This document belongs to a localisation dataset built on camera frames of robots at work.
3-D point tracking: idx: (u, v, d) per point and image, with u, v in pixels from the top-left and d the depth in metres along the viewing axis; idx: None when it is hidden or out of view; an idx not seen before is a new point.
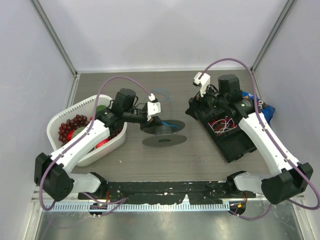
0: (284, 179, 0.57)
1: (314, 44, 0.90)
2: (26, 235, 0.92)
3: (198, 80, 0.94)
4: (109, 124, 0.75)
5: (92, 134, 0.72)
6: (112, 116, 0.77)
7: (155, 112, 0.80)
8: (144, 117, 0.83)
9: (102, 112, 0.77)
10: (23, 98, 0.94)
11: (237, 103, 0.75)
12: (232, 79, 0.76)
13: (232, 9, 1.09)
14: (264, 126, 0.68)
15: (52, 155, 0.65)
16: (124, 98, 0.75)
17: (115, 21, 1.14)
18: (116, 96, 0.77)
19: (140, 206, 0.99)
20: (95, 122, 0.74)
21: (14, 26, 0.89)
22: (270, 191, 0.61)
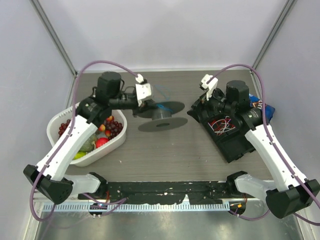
0: (290, 196, 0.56)
1: (314, 44, 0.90)
2: (26, 235, 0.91)
3: (206, 85, 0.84)
4: (93, 117, 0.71)
5: (75, 135, 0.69)
6: (95, 107, 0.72)
7: (145, 95, 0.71)
8: (133, 101, 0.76)
9: (83, 105, 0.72)
10: (23, 98, 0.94)
11: (244, 114, 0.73)
12: (241, 88, 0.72)
13: (231, 8, 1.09)
14: (272, 140, 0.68)
15: (39, 166, 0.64)
16: (106, 85, 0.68)
17: (115, 21, 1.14)
18: (98, 81, 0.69)
19: (140, 206, 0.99)
20: (76, 119, 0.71)
21: (14, 26, 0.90)
22: (274, 205, 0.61)
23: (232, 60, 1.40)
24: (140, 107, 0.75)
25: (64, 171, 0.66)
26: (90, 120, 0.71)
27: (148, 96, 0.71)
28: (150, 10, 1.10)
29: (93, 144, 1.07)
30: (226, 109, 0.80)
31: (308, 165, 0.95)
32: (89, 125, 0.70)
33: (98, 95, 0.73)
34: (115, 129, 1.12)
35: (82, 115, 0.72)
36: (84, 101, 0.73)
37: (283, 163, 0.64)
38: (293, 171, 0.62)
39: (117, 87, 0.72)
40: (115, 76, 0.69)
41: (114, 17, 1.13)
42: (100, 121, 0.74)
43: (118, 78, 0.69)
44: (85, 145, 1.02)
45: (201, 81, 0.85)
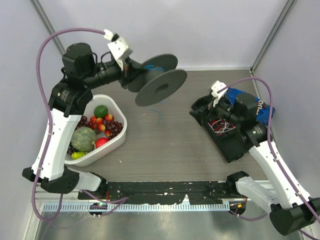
0: (294, 214, 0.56)
1: (314, 43, 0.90)
2: (26, 235, 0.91)
3: (216, 93, 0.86)
4: (70, 108, 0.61)
5: (57, 131, 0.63)
6: (68, 95, 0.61)
7: (121, 52, 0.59)
8: (115, 71, 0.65)
9: (55, 95, 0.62)
10: (22, 98, 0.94)
11: (249, 130, 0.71)
12: (250, 104, 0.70)
13: (231, 8, 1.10)
14: (276, 156, 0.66)
15: (34, 169, 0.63)
16: (74, 64, 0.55)
17: (115, 21, 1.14)
18: (63, 62, 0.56)
19: (140, 206, 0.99)
20: (53, 113, 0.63)
21: (14, 26, 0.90)
22: (279, 222, 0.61)
23: (232, 60, 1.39)
24: (125, 72, 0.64)
25: (60, 169, 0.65)
26: (66, 112, 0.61)
27: (126, 49, 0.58)
28: (149, 9, 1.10)
29: (93, 144, 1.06)
30: (231, 120, 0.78)
31: (308, 164, 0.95)
32: (67, 119, 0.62)
33: (70, 78, 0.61)
34: (115, 129, 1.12)
35: (57, 107, 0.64)
36: (56, 89, 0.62)
37: (287, 180, 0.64)
38: (297, 188, 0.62)
39: (89, 63, 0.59)
40: (81, 51, 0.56)
41: (114, 17, 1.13)
42: (80, 108, 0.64)
43: (85, 53, 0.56)
44: (85, 145, 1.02)
45: (212, 88, 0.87)
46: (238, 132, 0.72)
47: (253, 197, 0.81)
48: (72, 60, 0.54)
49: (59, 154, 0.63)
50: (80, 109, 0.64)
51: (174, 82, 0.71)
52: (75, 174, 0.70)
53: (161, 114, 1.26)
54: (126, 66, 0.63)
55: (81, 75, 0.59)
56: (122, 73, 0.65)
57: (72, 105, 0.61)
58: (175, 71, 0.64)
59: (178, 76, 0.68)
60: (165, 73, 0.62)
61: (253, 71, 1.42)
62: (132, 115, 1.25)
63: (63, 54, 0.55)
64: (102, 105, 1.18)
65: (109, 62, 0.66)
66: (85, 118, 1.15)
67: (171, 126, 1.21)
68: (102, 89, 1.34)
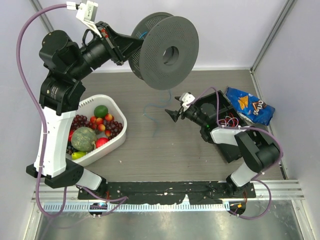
0: (238, 135, 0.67)
1: (314, 44, 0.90)
2: (26, 235, 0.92)
3: (185, 105, 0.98)
4: (61, 105, 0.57)
5: (53, 130, 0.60)
6: (57, 91, 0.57)
7: (87, 11, 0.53)
8: (100, 48, 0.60)
9: (45, 93, 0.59)
10: (23, 98, 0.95)
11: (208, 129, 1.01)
12: (212, 114, 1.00)
13: (231, 9, 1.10)
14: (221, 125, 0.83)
15: (36, 167, 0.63)
16: (53, 59, 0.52)
17: (116, 21, 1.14)
18: (43, 59, 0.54)
19: (140, 206, 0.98)
20: (45, 112, 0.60)
21: (15, 26, 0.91)
22: (249, 162, 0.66)
23: (232, 60, 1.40)
24: (108, 40, 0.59)
25: (62, 164, 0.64)
26: (58, 110, 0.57)
27: (90, 4, 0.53)
28: (149, 9, 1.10)
29: (93, 144, 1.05)
30: (197, 121, 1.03)
31: (308, 164, 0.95)
32: (60, 117, 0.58)
33: (57, 74, 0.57)
34: (115, 129, 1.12)
35: (49, 105, 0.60)
36: (43, 87, 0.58)
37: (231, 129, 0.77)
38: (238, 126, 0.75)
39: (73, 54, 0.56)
40: (58, 44, 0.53)
41: (114, 17, 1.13)
42: (71, 103, 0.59)
43: (64, 45, 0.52)
44: (85, 145, 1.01)
45: (182, 100, 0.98)
46: (203, 132, 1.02)
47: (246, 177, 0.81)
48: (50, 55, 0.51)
49: (57, 151, 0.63)
50: (72, 104, 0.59)
51: (173, 41, 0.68)
52: (80, 166, 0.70)
53: (161, 115, 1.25)
54: (103, 30, 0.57)
55: (65, 69, 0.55)
56: (107, 43, 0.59)
57: (63, 102, 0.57)
58: (166, 20, 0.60)
59: (176, 28, 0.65)
60: (157, 25, 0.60)
61: (253, 71, 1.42)
62: (132, 115, 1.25)
63: (40, 51, 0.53)
64: (102, 105, 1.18)
65: (91, 41, 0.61)
66: (85, 118, 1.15)
67: (171, 127, 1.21)
68: (102, 89, 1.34)
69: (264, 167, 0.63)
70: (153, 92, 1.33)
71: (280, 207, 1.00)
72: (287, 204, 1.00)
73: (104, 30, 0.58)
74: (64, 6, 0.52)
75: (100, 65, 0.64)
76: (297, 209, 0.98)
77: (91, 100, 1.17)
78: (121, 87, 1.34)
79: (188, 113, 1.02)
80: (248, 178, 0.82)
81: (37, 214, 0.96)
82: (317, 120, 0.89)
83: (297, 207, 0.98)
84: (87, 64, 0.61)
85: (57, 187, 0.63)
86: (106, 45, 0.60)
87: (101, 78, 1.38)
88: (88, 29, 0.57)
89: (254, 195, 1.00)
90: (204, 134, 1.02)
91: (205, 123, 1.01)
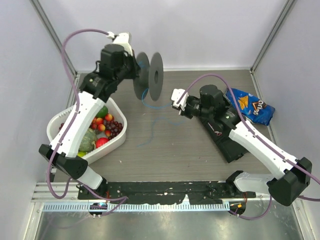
0: (289, 180, 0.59)
1: (314, 44, 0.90)
2: (26, 235, 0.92)
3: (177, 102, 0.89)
4: (101, 90, 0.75)
5: (84, 111, 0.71)
6: (100, 81, 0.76)
7: (127, 37, 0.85)
8: (130, 63, 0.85)
9: (87, 81, 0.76)
10: (23, 97, 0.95)
11: (222, 116, 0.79)
12: (215, 93, 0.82)
13: (231, 8, 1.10)
14: (254, 132, 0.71)
15: (52, 144, 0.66)
16: (110, 56, 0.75)
17: (115, 21, 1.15)
18: (101, 55, 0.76)
19: (140, 206, 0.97)
20: (82, 96, 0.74)
21: (15, 26, 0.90)
22: (279, 194, 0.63)
23: (232, 60, 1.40)
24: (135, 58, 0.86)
25: (77, 148, 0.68)
26: (96, 95, 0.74)
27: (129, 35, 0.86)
28: (149, 9, 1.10)
29: (93, 144, 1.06)
30: (203, 113, 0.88)
31: None
32: (95, 100, 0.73)
33: (101, 70, 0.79)
34: (115, 129, 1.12)
35: (87, 91, 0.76)
36: (88, 78, 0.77)
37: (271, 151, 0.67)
38: (283, 155, 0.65)
39: (119, 58, 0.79)
40: (114, 48, 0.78)
41: (114, 17, 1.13)
42: (106, 95, 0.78)
43: (119, 49, 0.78)
44: (85, 145, 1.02)
45: (174, 99, 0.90)
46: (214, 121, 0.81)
47: (254, 188, 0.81)
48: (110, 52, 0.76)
49: (79, 134, 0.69)
50: (105, 96, 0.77)
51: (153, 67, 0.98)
52: (86, 161, 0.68)
53: (161, 115, 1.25)
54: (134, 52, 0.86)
55: (112, 68, 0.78)
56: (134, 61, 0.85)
57: (102, 90, 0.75)
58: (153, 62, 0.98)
59: (154, 62, 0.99)
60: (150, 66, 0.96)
61: (253, 71, 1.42)
62: (133, 115, 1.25)
63: (102, 50, 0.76)
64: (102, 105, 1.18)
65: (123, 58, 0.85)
66: None
67: (171, 126, 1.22)
68: None
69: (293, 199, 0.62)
70: None
71: (280, 207, 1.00)
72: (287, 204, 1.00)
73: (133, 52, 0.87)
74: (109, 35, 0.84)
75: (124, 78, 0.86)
76: (297, 209, 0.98)
77: None
78: (121, 87, 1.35)
79: (191, 109, 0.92)
80: (255, 191, 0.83)
81: (37, 214, 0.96)
82: (317, 120, 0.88)
83: (297, 207, 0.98)
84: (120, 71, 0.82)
85: (66, 166, 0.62)
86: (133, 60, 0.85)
87: None
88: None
89: (255, 195, 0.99)
90: (216, 124, 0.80)
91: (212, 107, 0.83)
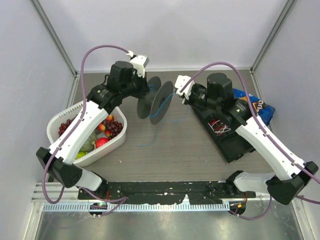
0: (296, 185, 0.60)
1: (314, 44, 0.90)
2: (26, 235, 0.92)
3: (180, 91, 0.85)
4: (107, 102, 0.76)
5: (87, 119, 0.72)
6: (107, 94, 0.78)
7: (144, 59, 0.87)
8: (139, 83, 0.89)
9: (95, 91, 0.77)
10: (22, 97, 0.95)
11: (232, 109, 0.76)
12: (225, 82, 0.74)
13: (231, 8, 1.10)
14: (266, 131, 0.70)
15: (51, 148, 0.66)
16: (120, 71, 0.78)
17: (115, 21, 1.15)
18: (111, 69, 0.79)
19: (140, 206, 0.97)
20: (89, 104, 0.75)
21: (15, 25, 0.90)
22: (281, 194, 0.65)
23: (232, 60, 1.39)
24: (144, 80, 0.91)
25: (75, 155, 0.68)
26: (101, 105, 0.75)
27: (147, 58, 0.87)
28: (149, 9, 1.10)
29: (93, 144, 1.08)
30: (208, 104, 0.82)
31: None
32: (100, 110, 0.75)
33: (109, 83, 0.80)
34: (115, 129, 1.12)
35: (93, 101, 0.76)
36: (96, 88, 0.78)
37: (281, 153, 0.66)
38: (292, 158, 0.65)
39: (127, 75, 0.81)
40: (126, 65, 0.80)
41: (114, 17, 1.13)
42: (110, 108, 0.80)
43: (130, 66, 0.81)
44: (85, 145, 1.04)
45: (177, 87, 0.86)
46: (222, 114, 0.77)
47: (254, 188, 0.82)
48: (122, 68, 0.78)
49: (79, 141, 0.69)
50: (109, 110, 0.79)
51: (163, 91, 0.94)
52: (80, 171, 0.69)
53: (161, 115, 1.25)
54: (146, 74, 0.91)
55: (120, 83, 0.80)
56: (142, 82, 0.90)
57: (108, 103, 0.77)
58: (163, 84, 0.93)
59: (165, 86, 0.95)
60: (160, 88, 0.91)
61: (253, 71, 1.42)
62: (133, 115, 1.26)
63: (112, 65, 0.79)
64: None
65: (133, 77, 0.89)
66: None
67: (171, 126, 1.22)
68: None
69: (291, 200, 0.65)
70: None
71: (280, 207, 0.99)
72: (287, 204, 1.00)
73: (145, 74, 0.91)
74: (127, 52, 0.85)
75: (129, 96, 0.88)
76: (297, 209, 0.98)
77: None
78: None
79: (196, 99, 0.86)
80: (255, 191, 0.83)
81: (37, 214, 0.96)
82: (317, 120, 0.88)
83: (297, 207, 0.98)
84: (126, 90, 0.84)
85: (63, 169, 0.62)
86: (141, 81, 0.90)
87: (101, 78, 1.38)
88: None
89: (254, 195, 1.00)
90: (224, 116, 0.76)
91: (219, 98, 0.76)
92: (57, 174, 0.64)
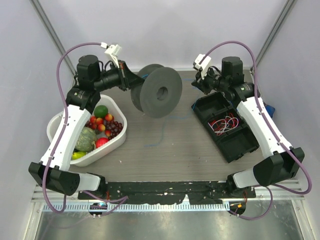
0: (275, 161, 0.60)
1: (314, 44, 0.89)
2: (26, 235, 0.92)
3: (198, 64, 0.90)
4: (86, 103, 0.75)
5: (72, 122, 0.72)
6: (84, 95, 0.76)
7: (114, 48, 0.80)
8: (116, 76, 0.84)
9: (72, 95, 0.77)
10: (22, 97, 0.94)
11: (238, 87, 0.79)
12: (235, 61, 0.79)
13: (231, 8, 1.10)
14: (261, 110, 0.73)
15: (43, 161, 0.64)
16: (86, 70, 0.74)
17: (115, 21, 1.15)
18: (78, 70, 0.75)
19: (139, 206, 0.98)
20: (69, 109, 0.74)
21: (15, 25, 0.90)
22: (263, 174, 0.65)
23: None
24: (122, 71, 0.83)
25: (69, 160, 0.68)
26: (82, 106, 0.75)
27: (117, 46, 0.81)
28: (149, 9, 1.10)
29: (93, 144, 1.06)
30: (220, 85, 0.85)
31: (308, 165, 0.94)
32: (83, 111, 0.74)
33: (82, 83, 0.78)
34: (115, 129, 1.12)
35: (72, 104, 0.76)
36: (72, 92, 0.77)
37: (271, 132, 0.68)
38: (279, 138, 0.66)
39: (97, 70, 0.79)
40: (91, 61, 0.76)
41: (114, 17, 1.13)
42: (91, 107, 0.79)
43: (95, 61, 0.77)
44: (85, 145, 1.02)
45: (195, 61, 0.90)
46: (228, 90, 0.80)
47: (247, 181, 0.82)
48: (87, 67, 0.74)
49: (70, 146, 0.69)
50: (90, 110, 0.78)
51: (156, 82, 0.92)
52: (78, 176, 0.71)
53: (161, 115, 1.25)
54: (121, 64, 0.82)
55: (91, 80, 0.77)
56: (121, 72, 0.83)
57: (87, 102, 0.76)
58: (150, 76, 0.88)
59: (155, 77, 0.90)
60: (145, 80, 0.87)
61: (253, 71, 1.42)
62: (133, 115, 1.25)
63: (77, 65, 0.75)
64: (103, 105, 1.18)
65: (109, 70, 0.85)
66: None
67: (171, 127, 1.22)
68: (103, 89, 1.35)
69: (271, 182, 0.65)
70: None
71: (280, 207, 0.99)
72: (287, 204, 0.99)
73: (122, 64, 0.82)
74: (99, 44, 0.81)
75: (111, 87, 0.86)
76: (297, 209, 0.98)
77: None
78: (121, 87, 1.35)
79: (210, 80, 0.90)
80: (249, 185, 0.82)
81: (37, 214, 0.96)
82: (317, 121, 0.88)
83: (297, 207, 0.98)
84: (102, 83, 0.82)
85: (61, 178, 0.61)
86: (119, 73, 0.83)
87: None
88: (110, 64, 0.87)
89: (254, 195, 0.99)
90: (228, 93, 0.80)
91: (229, 77, 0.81)
92: (56, 184, 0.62)
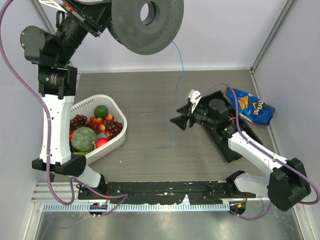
0: (278, 177, 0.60)
1: (314, 44, 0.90)
2: (26, 235, 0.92)
3: (194, 100, 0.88)
4: (63, 88, 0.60)
5: (56, 115, 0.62)
6: (57, 77, 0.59)
7: None
8: (74, 25, 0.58)
9: (44, 81, 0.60)
10: (22, 98, 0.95)
11: (223, 129, 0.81)
12: (222, 108, 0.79)
13: (230, 9, 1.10)
14: (247, 139, 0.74)
15: (43, 158, 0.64)
16: (39, 58, 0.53)
17: None
18: (29, 59, 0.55)
19: (140, 206, 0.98)
20: (46, 101, 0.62)
21: (14, 26, 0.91)
22: (276, 198, 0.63)
23: (232, 60, 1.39)
24: (73, 13, 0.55)
25: (68, 151, 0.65)
26: (60, 94, 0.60)
27: None
28: None
29: (93, 144, 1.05)
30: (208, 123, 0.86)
31: (308, 164, 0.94)
32: (63, 100, 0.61)
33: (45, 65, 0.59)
34: (115, 129, 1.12)
35: (50, 93, 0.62)
36: (41, 80, 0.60)
37: (262, 153, 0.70)
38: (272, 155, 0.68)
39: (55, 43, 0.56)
40: (38, 42, 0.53)
41: None
42: (72, 87, 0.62)
43: (43, 41, 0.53)
44: (85, 145, 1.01)
45: (189, 96, 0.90)
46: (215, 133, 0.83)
47: (249, 184, 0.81)
48: (38, 55, 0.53)
49: (63, 140, 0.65)
50: (72, 88, 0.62)
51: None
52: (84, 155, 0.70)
53: (161, 116, 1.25)
54: (66, 5, 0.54)
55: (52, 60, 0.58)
56: (77, 17, 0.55)
57: (64, 86, 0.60)
58: None
59: None
60: None
61: (253, 71, 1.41)
62: (133, 115, 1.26)
63: (26, 57, 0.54)
64: (102, 105, 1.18)
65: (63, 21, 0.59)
66: (85, 118, 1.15)
67: (171, 127, 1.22)
68: (103, 89, 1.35)
69: (291, 205, 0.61)
70: (154, 93, 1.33)
71: None
72: None
73: (67, 3, 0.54)
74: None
75: (83, 38, 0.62)
76: (297, 209, 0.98)
77: (90, 100, 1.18)
78: (121, 88, 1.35)
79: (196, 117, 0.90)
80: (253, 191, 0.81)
81: (37, 214, 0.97)
82: (317, 120, 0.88)
83: (297, 207, 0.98)
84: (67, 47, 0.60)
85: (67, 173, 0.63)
86: (76, 19, 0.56)
87: (102, 78, 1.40)
88: (60, 11, 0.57)
89: (254, 195, 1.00)
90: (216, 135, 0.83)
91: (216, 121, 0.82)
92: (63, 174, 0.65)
